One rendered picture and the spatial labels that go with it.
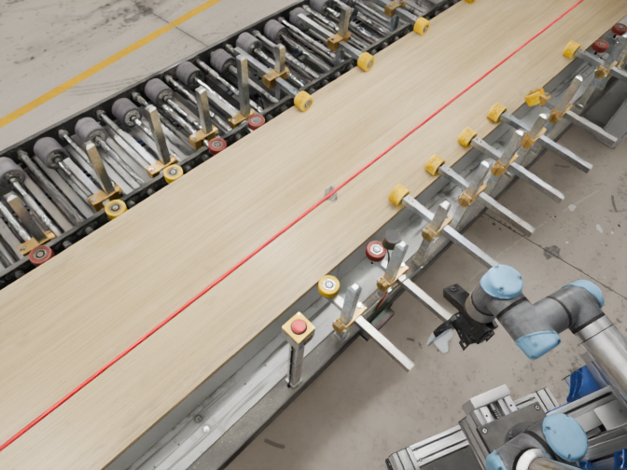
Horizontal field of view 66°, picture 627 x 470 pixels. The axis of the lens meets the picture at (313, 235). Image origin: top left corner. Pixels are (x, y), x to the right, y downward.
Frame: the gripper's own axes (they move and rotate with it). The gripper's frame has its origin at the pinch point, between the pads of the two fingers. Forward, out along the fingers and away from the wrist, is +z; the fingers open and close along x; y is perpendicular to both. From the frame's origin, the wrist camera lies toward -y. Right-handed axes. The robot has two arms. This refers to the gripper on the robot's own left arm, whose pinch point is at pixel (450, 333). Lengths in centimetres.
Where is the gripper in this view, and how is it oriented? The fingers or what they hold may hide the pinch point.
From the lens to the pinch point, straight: 138.0
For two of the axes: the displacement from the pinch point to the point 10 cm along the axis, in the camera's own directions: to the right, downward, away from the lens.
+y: 3.6, 7.9, -4.9
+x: 9.3, -2.7, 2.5
